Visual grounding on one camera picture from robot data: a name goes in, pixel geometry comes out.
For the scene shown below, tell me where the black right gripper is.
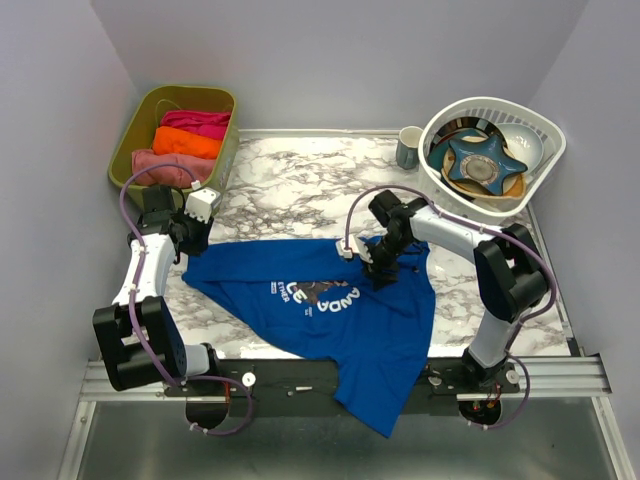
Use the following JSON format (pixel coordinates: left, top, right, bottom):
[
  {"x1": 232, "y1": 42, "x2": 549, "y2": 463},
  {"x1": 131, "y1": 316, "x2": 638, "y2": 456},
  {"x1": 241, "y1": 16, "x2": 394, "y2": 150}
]
[{"x1": 355, "y1": 232, "x2": 412, "y2": 292}]

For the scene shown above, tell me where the blue t shirt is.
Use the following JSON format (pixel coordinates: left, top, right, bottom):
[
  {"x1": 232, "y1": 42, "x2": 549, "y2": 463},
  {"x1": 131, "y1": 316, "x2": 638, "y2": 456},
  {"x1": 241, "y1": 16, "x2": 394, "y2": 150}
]
[{"x1": 182, "y1": 239, "x2": 436, "y2": 437}]

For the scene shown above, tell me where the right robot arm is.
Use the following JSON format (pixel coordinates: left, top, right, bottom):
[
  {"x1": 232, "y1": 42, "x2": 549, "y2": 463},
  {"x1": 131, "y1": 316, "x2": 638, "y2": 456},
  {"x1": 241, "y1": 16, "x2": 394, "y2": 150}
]
[{"x1": 350, "y1": 190, "x2": 557, "y2": 392}]

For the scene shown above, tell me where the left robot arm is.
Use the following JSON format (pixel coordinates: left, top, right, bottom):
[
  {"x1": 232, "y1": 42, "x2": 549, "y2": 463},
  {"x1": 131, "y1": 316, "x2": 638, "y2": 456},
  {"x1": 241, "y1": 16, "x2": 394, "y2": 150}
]
[{"x1": 92, "y1": 185, "x2": 222, "y2": 395}]

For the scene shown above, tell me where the pink rolled t shirt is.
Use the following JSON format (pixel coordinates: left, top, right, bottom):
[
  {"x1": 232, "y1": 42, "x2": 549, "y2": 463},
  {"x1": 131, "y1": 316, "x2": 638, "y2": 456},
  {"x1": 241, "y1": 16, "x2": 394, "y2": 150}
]
[{"x1": 131, "y1": 149, "x2": 216, "y2": 189}]

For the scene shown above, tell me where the orange rolled t shirt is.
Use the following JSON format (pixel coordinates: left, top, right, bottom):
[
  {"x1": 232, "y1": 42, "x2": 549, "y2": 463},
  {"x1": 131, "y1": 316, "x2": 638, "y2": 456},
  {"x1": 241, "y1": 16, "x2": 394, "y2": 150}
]
[{"x1": 152, "y1": 126, "x2": 222, "y2": 160}]

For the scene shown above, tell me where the magenta rolled t shirt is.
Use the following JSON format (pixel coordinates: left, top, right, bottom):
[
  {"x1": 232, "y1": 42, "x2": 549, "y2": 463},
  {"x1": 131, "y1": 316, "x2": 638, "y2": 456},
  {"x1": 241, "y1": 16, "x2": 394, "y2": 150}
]
[{"x1": 160, "y1": 110, "x2": 231, "y2": 140}]

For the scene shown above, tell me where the grey white mug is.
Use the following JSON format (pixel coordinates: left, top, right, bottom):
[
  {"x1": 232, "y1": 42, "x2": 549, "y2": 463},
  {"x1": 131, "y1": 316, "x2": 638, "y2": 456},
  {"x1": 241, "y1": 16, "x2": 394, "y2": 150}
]
[{"x1": 395, "y1": 126, "x2": 423, "y2": 170}]

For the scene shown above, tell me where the teal plate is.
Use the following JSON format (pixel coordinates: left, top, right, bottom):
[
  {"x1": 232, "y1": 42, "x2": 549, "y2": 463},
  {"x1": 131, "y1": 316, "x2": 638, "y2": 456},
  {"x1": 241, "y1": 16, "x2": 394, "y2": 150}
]
[{"x1": 427, "y1": 129, "x2": 487, "y2": 173}]

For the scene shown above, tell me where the olive green plastic bin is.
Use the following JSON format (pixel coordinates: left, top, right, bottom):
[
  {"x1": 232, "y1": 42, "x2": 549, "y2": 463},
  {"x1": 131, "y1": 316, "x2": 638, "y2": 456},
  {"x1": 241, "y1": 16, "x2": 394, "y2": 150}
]
[{"x1": 108, "y1": 85, "x2": 239, "y2": 193}]

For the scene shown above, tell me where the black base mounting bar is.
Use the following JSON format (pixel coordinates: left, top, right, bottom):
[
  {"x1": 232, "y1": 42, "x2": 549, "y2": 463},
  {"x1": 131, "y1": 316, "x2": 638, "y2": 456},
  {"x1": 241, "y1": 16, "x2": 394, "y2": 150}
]
[{"x1": 164, "y1": 355, "x2": 521, "y2": 423}]

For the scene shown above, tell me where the blue star shaped dish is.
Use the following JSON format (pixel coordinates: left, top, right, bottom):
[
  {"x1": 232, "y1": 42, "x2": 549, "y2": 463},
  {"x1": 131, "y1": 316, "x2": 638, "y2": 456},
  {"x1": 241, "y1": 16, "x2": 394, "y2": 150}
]
[{"x1": 442, "y1": 132, "x2": 529, "y2": 196}]

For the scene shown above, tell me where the white bowl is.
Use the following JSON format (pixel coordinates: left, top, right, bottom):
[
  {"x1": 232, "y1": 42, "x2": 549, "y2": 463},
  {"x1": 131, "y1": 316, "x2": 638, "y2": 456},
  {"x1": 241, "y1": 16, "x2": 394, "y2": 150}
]
[{"x1": 497, "y1": 123, "x2": 544, "y2": 174}]

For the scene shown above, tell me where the white plastic dish basket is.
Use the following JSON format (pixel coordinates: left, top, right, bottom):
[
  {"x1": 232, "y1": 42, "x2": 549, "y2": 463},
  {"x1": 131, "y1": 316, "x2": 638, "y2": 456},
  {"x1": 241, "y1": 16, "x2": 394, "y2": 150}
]
[{"x1": 418, "y1": 96, "x2": 567, "y2": 224}]

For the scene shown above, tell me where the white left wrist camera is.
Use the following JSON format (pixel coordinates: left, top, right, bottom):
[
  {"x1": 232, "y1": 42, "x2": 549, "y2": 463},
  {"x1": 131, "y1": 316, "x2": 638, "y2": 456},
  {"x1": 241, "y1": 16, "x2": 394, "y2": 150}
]
[{"x1": 184, "y1": 187, "x2": 222, "y2": 224}]

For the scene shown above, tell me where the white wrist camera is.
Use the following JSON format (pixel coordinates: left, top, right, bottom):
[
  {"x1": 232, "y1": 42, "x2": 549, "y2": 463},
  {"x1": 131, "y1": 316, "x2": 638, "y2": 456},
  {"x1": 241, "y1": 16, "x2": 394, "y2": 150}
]
[
  {"x1": 335, "y1": 235, "x2": 371, "y2": 263},
  {"x1": 184, "y1": 187, "x2": 222, "y2": 224}
]

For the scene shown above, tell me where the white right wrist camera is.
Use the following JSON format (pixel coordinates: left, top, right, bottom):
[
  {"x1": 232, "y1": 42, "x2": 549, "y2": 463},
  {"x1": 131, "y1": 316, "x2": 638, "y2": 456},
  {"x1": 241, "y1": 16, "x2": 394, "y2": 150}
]
[{"x1": 335, "y1": 235, "x2": 371, "y2": 263}]

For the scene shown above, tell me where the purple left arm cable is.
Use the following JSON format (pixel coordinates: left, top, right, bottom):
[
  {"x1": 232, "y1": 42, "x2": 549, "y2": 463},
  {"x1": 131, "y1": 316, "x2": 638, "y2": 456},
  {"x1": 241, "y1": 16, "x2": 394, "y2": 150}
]
[{"x1": 118, "y1": 163, "x2": 254, "y2": 436}]

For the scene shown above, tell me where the aluminium rail frame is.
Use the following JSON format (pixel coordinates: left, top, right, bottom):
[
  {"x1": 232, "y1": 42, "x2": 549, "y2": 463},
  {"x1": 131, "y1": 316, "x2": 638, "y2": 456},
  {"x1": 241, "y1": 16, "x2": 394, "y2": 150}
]
[{"x1": 78, "y1": 350, "x2": 635, "y2": 479}]

